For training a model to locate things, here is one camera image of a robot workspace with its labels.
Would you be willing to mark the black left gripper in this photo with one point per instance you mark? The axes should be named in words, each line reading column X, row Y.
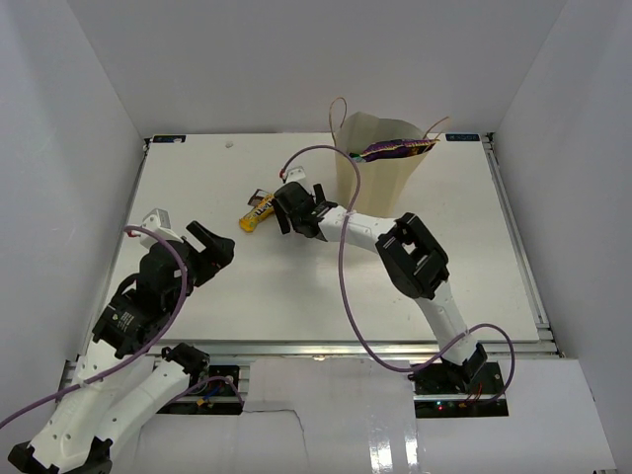
column 217, row 253

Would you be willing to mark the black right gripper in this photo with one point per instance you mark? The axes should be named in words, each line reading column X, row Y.
column 284, row 216

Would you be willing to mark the yellow M&M's packet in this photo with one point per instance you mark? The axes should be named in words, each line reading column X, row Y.
column 256, row 215

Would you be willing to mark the dark purple nut snack bag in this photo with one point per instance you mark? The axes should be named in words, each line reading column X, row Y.
column 396, row 149

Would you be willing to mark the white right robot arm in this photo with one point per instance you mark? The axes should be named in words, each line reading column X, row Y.
column 413, row 259

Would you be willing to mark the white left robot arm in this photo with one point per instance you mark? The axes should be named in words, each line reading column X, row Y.
column 91, row 423

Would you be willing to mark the beige paper bag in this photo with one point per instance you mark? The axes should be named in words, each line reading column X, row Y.
column 373, row 188

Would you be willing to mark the brown chocolate bar wrapper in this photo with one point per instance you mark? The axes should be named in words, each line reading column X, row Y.
column 258, row 197

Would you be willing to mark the left blue table label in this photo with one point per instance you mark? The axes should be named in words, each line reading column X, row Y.
column 168, row 138

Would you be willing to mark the blue table label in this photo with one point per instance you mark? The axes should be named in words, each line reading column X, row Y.
column 168, row 138
column 462, row 137

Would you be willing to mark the right blue table label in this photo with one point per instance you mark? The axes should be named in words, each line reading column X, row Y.
column 462, row 137

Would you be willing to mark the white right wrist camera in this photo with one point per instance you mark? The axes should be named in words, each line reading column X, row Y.
column 295, row 174

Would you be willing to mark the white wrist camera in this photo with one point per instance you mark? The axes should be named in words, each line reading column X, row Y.
column 158, row 222
column 295, row 174

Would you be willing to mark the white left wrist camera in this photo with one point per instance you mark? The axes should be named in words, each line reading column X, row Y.
column 158, row 222

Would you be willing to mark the aluminium front rail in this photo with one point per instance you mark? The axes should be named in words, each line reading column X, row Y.
column 546, row 347

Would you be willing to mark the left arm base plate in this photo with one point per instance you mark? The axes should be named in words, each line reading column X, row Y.
column 214, row 381

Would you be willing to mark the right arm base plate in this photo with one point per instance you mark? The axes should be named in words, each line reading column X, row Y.
column 437, row 397

